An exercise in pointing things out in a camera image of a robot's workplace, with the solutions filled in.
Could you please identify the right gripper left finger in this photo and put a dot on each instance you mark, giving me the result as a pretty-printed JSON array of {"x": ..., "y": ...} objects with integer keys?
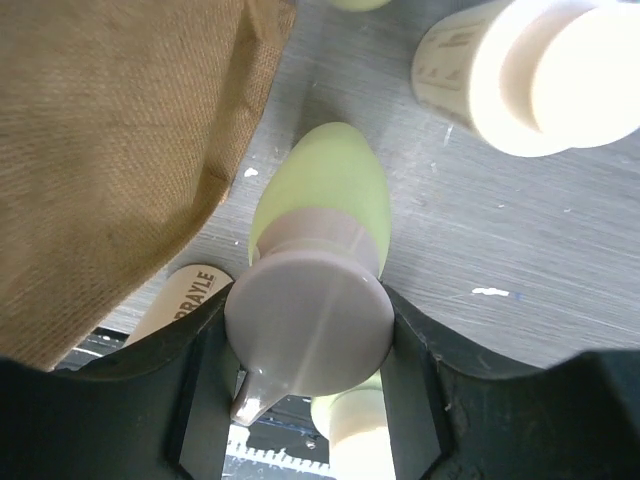
[{"x": 157, "y": 409}]

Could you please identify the green bottle white cap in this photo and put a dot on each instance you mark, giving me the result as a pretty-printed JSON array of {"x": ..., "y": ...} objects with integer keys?
[{"x": 358, "y": 5}]

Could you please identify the tan canvas tote bag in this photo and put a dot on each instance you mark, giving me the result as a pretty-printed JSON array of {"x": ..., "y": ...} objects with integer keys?
[{"x": 123, "y": 124}]

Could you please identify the green pump dispenser bottle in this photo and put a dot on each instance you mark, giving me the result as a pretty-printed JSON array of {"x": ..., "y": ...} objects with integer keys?
[{"x": 310, "y": 316}]

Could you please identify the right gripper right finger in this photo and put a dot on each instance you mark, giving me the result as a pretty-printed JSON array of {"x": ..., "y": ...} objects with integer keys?
[{"x": 458, "y": 410}]

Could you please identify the cream labelled tall bottle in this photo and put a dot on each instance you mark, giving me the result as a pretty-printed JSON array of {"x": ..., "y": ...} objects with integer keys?
[{"x": 534, "y": 78}]

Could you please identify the olive green bottle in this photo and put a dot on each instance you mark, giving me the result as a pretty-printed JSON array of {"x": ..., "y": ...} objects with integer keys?
[{"x": 355, "y": 424}]

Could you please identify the cream short bottle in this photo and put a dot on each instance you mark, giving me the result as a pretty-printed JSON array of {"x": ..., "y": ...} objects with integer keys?
[{"x": 184, "y": 291}]

